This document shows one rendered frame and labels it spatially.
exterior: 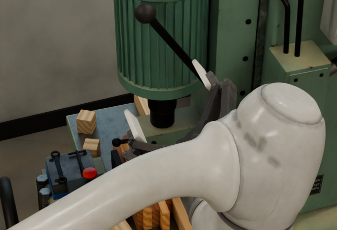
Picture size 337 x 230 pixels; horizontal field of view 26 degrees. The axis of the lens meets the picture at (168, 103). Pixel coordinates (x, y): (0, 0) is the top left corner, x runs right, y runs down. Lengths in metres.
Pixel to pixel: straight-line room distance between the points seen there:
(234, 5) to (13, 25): 1.62
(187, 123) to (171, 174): 0.76
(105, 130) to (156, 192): 1.00
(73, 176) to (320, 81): 0.54
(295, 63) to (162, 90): 0.25
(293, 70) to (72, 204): 0.63
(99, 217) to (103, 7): 2.15
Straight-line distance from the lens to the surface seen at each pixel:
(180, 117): 1.54
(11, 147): 3.11
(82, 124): 1.75
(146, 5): 1.17
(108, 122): 1.79
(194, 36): 1.33
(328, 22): 1.34
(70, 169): 1.54
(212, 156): 0.78
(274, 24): 1.34
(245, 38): 1.38
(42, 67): 2.97
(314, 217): 1.73
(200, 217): 0.93
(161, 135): 1.50
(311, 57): 1.34
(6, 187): 1.59
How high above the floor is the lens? 2.07
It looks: 40 degrees down
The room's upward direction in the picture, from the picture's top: straight up
